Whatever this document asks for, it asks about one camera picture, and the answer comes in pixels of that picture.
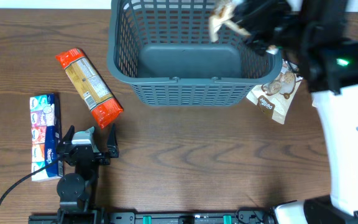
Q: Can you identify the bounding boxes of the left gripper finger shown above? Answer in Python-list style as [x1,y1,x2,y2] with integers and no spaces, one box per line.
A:
[106,124,119,158]
[59,125,75,146]

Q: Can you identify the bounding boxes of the teal snack pack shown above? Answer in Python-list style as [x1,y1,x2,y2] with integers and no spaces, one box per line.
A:
[74,126,94,139]

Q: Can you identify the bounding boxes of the Kleenex tissue multipack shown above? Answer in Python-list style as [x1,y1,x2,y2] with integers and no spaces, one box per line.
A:
[29,93,64,182]

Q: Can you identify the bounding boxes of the orange biscuit roll package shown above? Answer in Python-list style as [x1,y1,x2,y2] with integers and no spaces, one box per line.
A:
[55,48,124,129]

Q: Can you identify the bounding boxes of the beige Pantree snack pouch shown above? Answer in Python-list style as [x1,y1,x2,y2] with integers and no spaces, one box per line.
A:
[246,60,303,124]

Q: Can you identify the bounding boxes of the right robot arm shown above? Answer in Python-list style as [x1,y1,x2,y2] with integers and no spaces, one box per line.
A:
[232,0,358,223]

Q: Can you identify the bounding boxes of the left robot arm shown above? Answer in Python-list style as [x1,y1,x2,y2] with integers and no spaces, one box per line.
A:
[57,125,119,224]

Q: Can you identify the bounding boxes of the grey plastic slotted basket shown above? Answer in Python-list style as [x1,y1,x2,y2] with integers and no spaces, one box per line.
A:
[107,0,282,106]

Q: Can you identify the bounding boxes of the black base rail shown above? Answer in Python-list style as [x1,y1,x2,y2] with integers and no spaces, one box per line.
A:
[27,210,276,224]

